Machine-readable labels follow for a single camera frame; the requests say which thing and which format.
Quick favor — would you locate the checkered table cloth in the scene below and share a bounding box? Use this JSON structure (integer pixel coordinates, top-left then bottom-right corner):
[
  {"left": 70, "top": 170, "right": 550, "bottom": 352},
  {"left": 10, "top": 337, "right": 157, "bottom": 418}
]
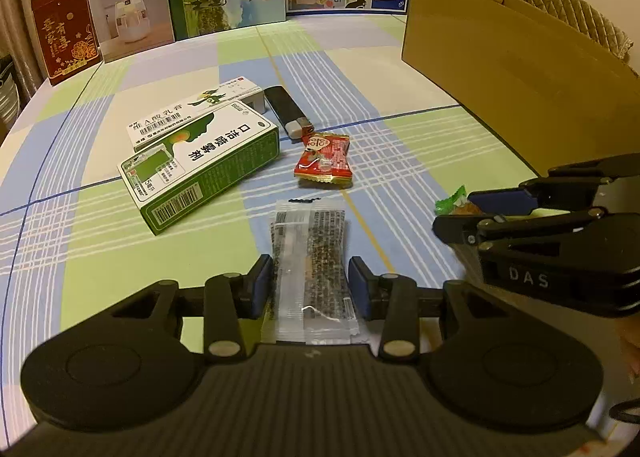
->
[{"left": 1, "top": 14, "right": 530, "bottom": 445}]

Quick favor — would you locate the white flat medicine box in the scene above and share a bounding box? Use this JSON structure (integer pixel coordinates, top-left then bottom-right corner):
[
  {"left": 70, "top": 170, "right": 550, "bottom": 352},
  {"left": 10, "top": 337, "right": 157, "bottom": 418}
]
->
[{"left": 127, "top": 77, "right": 265, "bottom": 152}]

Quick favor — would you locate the white humidifier box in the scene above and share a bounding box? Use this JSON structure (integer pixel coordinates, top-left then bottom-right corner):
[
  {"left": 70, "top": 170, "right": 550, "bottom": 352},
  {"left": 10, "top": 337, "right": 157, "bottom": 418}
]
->
[{"left": 88, "top": 0, "right": 175, "bottom": 63}]

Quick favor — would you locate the green white medicine box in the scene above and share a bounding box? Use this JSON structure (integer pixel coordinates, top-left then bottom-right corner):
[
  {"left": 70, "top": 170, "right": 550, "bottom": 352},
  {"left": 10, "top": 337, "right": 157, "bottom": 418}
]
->
[{"left": 118, "top": 101, "right": 280, "bottom": 235}]

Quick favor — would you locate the red candy wrapper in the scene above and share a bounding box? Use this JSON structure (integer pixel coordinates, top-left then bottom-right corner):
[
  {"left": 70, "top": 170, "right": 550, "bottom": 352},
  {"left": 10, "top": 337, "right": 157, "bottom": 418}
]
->
[{"left": 294, "top": 132, "right": 352, "bottom": 186}]

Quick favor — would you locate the quilted beige chair cover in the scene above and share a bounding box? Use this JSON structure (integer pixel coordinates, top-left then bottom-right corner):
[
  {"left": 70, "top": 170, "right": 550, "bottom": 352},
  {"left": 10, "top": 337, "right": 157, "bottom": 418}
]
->
[{"left": 523, "top": 0, "right": 634, "bottom": 63}]

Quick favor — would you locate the green snack wrapper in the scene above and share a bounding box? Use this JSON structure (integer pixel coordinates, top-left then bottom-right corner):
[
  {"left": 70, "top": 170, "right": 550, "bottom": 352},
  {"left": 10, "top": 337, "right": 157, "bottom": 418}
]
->
[{"left": 435, "top": 185, "right": 483, "bottom": 217}]

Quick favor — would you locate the clear dark snack packet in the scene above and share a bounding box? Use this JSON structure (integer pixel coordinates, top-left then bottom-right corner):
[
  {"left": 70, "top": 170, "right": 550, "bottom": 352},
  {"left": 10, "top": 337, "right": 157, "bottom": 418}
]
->
[{"left": 265, "top": 199, "right": 359, "bottom": 345}]

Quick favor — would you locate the black lighter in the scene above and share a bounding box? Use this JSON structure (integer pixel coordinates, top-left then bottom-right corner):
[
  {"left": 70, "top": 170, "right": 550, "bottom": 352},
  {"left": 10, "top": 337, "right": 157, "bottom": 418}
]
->
[{"left": 264, "top": 86, "right": 314, "bottom": 141}]

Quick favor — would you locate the open cardboard box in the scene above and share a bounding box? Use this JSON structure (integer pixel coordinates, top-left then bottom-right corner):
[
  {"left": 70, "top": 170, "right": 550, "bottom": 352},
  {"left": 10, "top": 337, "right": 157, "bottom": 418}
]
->
[{"left": 402, "top": 0, "right": 639, "bottom": 173}]

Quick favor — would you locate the red gift box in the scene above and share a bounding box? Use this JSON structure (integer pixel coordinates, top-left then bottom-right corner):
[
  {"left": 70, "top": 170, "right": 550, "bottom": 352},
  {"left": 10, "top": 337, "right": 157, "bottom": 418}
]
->
[{"left": 32, "top": 0, "right": 101, "bottom": 86}]

